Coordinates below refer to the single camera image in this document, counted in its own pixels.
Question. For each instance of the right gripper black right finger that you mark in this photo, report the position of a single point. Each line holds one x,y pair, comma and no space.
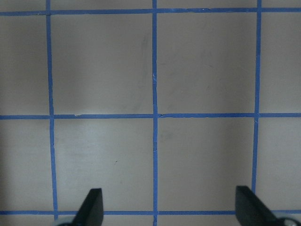
251,211

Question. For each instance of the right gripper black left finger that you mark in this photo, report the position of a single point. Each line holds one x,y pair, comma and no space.
91,212

